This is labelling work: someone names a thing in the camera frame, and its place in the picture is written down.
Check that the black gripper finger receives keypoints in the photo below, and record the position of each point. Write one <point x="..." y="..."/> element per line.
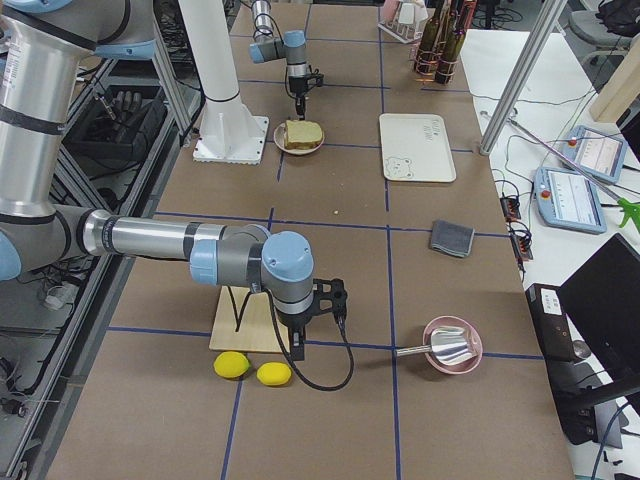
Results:
<point x="300" y="106"/>
<point x="297" y="337"/>

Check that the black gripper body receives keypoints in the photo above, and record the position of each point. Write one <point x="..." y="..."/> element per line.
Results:
<point x="293" y="320"/>
<point x="297" y="84"/>

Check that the white round plate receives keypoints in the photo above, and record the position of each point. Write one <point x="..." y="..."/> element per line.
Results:
<point x="279" y="137"/>

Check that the cream bear tray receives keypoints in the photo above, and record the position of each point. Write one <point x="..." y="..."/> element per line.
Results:
<point x="415" y="148"/>

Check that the wooden cutting board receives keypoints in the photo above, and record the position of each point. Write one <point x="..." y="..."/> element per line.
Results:
<point x="256" y="333"/>

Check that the yellow lemon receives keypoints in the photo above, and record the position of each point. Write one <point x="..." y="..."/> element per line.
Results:
<point x="231" y="364"/>
<point x="274" y="374"/>

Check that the metal scoop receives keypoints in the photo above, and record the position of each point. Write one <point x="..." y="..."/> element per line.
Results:
<point x="448" y="345"/>

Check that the dark green wine bottle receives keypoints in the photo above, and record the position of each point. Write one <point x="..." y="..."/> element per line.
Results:
<point x="454" y="34"/>

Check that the grey folded cloth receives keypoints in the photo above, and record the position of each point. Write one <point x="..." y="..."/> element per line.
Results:
<point x="451" y="238"/>

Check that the pink bowl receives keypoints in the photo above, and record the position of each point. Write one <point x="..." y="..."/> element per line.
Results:
<point x="468" y="364"/>

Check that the blue teach pendant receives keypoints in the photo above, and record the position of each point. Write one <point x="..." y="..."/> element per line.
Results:
<point x="567" y="200"/>
<point x="599" y="153"/>

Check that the black monitor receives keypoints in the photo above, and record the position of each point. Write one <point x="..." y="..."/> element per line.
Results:
<point x="601" y="298"/>

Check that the green reacher grabber stick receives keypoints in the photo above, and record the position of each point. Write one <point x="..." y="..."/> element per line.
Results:
<point x="629" y="209"/>

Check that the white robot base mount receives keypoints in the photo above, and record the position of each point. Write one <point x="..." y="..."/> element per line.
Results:
<point x="228" y="131"/>

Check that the copper wire bottle rack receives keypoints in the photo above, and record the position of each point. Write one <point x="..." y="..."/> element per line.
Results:
<point x="434" y="62"/>

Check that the aluminium frame post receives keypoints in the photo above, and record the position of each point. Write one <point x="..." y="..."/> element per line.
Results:
<point x="542" y="28"/>

